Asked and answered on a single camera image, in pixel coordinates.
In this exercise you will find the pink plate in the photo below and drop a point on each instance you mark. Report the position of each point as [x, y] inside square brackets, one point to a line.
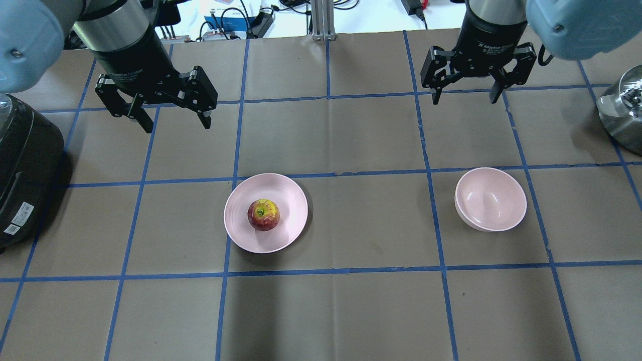
[288, 196]

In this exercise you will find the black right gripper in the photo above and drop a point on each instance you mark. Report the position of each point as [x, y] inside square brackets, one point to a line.
[489, 39]

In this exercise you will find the steel steamer pot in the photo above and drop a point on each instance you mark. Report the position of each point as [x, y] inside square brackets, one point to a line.
[619, 109]

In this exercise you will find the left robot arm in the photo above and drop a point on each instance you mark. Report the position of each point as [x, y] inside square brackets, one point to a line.
[121, 36]

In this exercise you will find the blue cardboard box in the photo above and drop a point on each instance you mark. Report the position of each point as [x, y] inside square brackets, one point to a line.
[232, 20]

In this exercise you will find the black power adapter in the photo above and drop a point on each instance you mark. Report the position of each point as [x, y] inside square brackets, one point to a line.
[414, 8]

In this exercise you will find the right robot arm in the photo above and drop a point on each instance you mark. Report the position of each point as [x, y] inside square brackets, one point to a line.
[571, 30]

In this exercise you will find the pink bowl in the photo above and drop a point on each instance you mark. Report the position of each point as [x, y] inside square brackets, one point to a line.
[490, 200]

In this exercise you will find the aluminium frame post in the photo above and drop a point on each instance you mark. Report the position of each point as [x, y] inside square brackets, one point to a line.
[322, 16]

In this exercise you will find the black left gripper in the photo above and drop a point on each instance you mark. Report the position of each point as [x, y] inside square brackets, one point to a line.
[134, 62]

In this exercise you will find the red yellow apple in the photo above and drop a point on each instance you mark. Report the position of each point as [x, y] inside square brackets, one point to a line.
[263, 215]

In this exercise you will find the black rice cooker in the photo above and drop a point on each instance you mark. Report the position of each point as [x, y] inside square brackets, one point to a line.
[31, 148]

